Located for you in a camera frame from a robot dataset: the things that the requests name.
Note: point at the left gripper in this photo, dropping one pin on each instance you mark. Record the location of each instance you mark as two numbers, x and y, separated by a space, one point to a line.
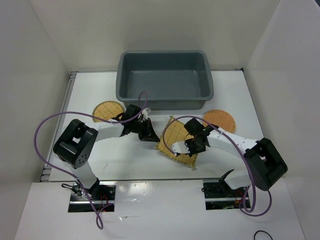
149 134

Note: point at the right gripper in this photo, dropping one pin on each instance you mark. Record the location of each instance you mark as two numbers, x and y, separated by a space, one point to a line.
192 151

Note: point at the square woven bamboo tray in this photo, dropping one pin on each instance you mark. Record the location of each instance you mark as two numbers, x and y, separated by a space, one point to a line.
171 132

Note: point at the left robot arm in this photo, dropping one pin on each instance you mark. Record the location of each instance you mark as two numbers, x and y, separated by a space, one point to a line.
75 144

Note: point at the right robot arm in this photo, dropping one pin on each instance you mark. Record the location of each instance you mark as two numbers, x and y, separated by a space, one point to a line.
266 166

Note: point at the grey plastic bin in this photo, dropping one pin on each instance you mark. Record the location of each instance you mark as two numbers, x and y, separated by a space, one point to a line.
173 79

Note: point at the round orange bamboo tray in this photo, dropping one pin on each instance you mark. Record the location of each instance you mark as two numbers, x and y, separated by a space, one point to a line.
222 119

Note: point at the round green-rimmed bamboo tray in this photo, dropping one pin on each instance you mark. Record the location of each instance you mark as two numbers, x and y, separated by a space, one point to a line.
108 109

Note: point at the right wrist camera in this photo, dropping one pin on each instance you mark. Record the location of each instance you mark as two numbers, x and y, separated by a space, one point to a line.
180 147

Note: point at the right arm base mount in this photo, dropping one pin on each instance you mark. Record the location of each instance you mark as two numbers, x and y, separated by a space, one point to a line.
217 197

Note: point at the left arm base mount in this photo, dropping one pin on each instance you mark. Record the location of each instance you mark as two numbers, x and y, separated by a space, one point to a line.
103 200

